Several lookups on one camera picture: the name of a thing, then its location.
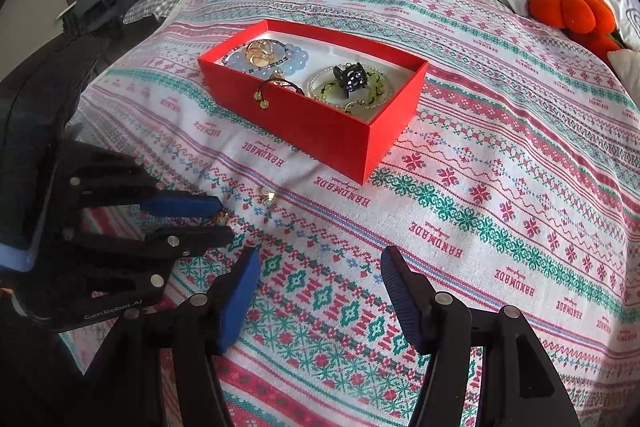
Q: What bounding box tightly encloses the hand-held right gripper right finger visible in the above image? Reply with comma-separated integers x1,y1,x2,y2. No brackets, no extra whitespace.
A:
380,246,583,427

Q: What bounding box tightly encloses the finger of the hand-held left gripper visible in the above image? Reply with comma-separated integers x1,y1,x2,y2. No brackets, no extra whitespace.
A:
60,144,222,217
55,226,235,300

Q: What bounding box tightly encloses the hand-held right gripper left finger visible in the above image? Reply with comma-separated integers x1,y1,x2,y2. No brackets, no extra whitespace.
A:
100,247,263,427

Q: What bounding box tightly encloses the red jewelry box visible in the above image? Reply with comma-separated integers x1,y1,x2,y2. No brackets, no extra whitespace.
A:
197,19,429,185

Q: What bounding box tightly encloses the green bead bracelet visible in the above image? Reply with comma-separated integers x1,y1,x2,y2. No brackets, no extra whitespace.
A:
252,64,388,110
307,67,393,114

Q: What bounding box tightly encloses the black hair clip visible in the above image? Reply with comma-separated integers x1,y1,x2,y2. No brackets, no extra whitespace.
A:
331,62,371,98

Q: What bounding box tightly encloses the patterned red green bedspread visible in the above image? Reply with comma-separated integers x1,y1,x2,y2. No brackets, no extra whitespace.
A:
65,0,640,427

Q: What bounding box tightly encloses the grey checked cloth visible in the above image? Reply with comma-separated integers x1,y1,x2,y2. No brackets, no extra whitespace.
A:
122,0,191,25

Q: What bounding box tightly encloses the white cushion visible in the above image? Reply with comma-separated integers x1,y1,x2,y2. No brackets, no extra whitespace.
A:
607,49,640,98

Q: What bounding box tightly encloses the orange plush toy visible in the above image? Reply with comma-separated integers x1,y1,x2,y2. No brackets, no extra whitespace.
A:
529,0,623,52

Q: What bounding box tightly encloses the blue bead bracelet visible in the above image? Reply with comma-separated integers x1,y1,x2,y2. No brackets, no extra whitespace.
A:
220,42,308,80

